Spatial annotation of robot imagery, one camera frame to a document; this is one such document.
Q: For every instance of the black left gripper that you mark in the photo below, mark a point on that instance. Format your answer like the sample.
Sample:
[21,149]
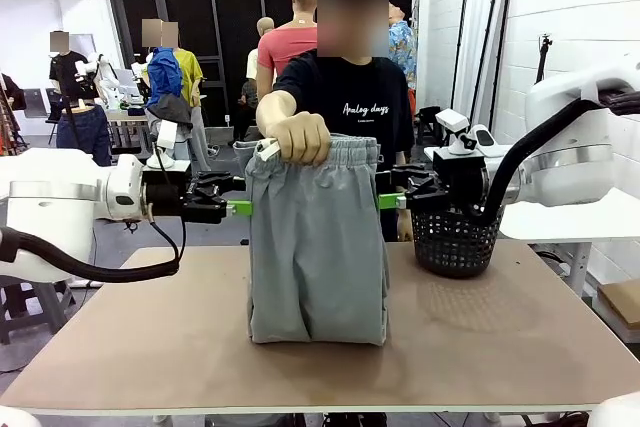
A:
[200,207]

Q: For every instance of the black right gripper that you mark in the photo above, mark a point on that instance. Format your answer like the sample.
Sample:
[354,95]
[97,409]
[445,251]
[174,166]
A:
[460,182]

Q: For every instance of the black mesh basket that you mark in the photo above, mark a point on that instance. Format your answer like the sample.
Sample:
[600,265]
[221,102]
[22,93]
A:
[455,247]

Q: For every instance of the grey training pants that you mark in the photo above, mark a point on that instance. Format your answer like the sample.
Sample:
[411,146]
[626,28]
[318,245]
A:
[315,257]

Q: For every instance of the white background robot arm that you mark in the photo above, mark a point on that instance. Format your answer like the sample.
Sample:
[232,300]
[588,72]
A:
[105,72]

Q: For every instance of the person's right forearm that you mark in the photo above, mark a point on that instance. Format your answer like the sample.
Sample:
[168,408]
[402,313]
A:
[275,109]

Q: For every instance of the person's left hand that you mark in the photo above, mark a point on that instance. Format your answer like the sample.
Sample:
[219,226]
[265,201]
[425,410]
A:
[405,231]

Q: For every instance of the person's right hand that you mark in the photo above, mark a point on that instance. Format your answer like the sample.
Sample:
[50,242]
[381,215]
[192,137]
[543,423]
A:
[305,139]

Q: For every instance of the black step stool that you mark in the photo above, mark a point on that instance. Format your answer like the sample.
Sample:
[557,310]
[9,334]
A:
[430,122]

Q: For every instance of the person in black t-shirt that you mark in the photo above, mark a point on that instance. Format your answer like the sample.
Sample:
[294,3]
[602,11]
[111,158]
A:
[365,107]

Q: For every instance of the seated person in dark clothes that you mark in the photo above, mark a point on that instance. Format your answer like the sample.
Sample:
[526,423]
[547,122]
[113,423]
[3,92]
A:
[247,107]

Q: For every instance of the mannequin in floral blue shirt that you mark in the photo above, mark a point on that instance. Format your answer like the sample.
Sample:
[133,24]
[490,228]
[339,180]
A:
[404,52]

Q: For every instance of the mannequin in dark jeans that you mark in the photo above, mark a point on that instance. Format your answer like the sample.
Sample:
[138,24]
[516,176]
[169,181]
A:
[95,132]

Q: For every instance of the mannequin in red shirt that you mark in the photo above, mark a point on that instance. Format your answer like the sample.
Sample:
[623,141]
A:
[285,47]

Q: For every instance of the bald mannequin in white shirt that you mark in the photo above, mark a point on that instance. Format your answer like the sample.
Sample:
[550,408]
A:
[262,29]

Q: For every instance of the black tripod stand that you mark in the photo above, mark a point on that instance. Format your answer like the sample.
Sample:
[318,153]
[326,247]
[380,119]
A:
[544,59]

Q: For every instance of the large white table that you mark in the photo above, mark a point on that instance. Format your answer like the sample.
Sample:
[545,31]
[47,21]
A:
[600,222]

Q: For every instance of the grey plastic stool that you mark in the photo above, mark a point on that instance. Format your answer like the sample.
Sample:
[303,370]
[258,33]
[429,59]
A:
[30,307]

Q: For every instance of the brown cardboard box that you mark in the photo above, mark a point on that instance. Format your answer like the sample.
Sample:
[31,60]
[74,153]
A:
[622,307]

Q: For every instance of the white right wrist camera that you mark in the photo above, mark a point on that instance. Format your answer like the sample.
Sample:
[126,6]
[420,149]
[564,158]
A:
[452,119]

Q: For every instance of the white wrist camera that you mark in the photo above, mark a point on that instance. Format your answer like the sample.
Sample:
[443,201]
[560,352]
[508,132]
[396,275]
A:
[452,119]
[167,134]

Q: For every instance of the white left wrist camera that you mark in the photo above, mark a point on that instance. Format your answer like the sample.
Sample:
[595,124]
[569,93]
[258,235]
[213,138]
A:
[167,134]

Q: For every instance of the black wall conduit pipes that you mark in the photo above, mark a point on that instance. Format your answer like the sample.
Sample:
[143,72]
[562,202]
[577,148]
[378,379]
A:
[467,22]

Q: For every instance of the grey framed wall board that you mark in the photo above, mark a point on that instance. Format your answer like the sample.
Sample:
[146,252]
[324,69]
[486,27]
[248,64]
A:
[82,42]

